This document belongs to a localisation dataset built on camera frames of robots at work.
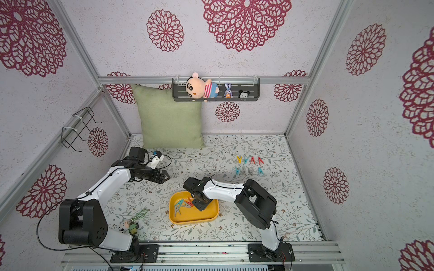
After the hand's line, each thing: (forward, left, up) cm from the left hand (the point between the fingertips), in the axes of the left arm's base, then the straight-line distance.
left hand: (162, 176), depth 88 cm
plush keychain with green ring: (-23, +13, -8) cm, 27 cm away
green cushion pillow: (+31, +1, +8) cm, 32 cm away
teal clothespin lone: (+17, -47, -11) cm, 51 cm away
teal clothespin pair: (+10, -41, -11) cm, 44 cm away
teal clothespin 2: (-11, -9, -9) cm, 17 cm away
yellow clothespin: (+18, -43, -10) cm, 48 cm away
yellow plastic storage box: (-15, -11, -9) cm, 20 cm away
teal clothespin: (+9, -55, -10) cm, 57 cm away
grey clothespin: (+10, -46, -11) cm, 48 cm away
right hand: (-10, -20, -9) cm, 24 cm away
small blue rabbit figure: (+36, -35, +25) cm, 56 cm away
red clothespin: (+17, -51, -10) cm, 55 cm away
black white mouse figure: (+37, -43, +23) cm, 62 cm away
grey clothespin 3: (-14, -8, -8) cm, 18 cm away
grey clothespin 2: (+10, -49, -11) cm, 52 cm away
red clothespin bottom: (-10, -15, -9) cm, 20 cm away
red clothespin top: (+17, -56, -10) cm, 59 cm away
